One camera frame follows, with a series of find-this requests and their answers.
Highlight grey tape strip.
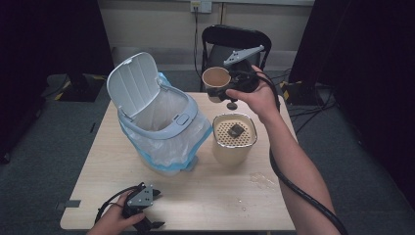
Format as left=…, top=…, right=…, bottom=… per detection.
left=56, top=199, right=82, bottom=211

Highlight black curtain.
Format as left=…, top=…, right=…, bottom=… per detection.
left=0, top=0, right=117, bottom=165
left=288, top=0, right=415, bottom=210

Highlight black wall socket cable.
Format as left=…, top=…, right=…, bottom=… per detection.
left=193, top=8, right=204, bottom=81

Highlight black floor cables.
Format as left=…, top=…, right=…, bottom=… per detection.
left=268, top=68, right=338, bottom=134

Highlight person's right hand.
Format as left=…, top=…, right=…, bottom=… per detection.
left=225, top=65, right=280, bottom=125

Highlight grey white lidded trash bin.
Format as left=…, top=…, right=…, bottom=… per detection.
left=106, top=51, right=201, bottom=178

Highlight beige strainer container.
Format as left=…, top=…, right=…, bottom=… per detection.
left=210, top=112, right=258, bottom=166

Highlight brown paper cup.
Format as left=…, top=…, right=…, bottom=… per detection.
left=201, top=66, right=233, bottom=104

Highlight white wall socket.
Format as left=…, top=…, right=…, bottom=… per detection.
left=190, top=0, right=213, bottom=15

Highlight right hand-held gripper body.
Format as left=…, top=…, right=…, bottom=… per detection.
left=222, top=44, right=266, bottom=95

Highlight black stand base yellow tape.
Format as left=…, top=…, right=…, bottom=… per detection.
left=54, top=73, right=109, bottom=103
left=279, top=79, right=325, bottom=107

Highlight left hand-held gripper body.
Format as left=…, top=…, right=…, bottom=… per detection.
left=121, top=182, right=156, bottom=234

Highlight person's left hand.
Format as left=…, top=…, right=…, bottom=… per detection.
left=87, top=190, right=147, bottom=235

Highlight left hand-held gripper black cable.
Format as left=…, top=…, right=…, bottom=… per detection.
left=94, top=183, right=146, bottom=223

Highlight black folding chair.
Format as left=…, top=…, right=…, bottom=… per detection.
left=199, top=23, right=273, bottom=95

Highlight dark tea bag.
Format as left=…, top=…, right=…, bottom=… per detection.
left=226, top=122, right=246, bottom=139

